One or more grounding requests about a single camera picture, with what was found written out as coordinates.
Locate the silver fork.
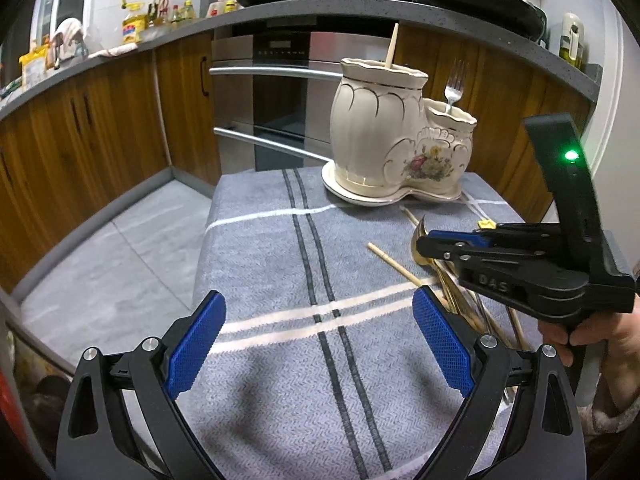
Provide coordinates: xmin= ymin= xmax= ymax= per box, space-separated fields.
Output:
xmin=444 ymin=59 xmax=469 ymax=112

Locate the cream ceramic utensil holder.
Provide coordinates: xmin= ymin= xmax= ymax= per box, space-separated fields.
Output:
xmin=321 ymin=57 xmax=478 ymax=208

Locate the yellow snack bag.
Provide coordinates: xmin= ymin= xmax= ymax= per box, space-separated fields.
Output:
xmin=19 ymin=47 xmax=51 ymax=86

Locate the cluster of condiment bottles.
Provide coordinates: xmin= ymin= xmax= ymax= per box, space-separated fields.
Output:
xmin=146 ymin=0 xmax=198 ymax=31

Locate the stainless steel built-in oven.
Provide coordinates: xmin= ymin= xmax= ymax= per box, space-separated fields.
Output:
xmin=209 ymin=17 xmax=398 ymax=173

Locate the grey striped cloth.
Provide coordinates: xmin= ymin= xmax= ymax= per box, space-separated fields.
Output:
xmin=192 ymin=167 xmax=581 ymax=480

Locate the wooden chopstick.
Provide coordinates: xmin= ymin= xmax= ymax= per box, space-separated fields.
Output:
xmin=384 ymin=22 xmax=400 ymax=69
xmin=367 ymin=242 xmax=443 ymax=295
xmin=403 ymin=207 xmax=533 ymax=352

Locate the yellow cooking oil bottle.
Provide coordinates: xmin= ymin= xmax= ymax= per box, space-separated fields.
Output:
xmin=121 ymin=2 xmax=149 ymax=44

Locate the short wooden cabinet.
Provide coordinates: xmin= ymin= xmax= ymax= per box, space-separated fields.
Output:
xmin=395 ymin=25 xmax=594 ymax=222

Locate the olive oil bottle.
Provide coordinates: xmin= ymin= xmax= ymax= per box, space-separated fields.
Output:
xmin=559 ymin=12 xmax=586 ymax=71

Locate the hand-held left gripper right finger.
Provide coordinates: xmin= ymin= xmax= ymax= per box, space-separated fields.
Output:
xmin=412 ymin=285 xmax=587 ymax=480

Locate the long wooden cabinet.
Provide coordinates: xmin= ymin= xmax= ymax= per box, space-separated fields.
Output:
xmin=0 ymin=35 xmax=223 ymax=296

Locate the black lidded pan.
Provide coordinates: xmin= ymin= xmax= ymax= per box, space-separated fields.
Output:
xmin=412 ymin=0 xmax=547 ymax=44

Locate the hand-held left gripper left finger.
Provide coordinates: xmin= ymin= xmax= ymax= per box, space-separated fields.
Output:
xmin=55 ymin=290 xmax=227 ymax=480

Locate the person's right hand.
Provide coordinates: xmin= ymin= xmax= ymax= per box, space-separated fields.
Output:
xmin=539 ymin=305 xmax=640 ymax=406

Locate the gold spoon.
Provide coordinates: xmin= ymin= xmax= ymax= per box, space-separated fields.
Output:
xmin=410 ymin=214 xmax=453 ymax=306

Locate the pink dishcloth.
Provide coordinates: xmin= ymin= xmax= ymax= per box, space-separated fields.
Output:
xmin=88 ymin=42 xmax=139 ymax=59

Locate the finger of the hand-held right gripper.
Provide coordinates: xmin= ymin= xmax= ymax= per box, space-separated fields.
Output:
xmin=429 ymin=222 xmax=566 ymax=252
xmin=416 ymin=236 xmax=548 ymax=275

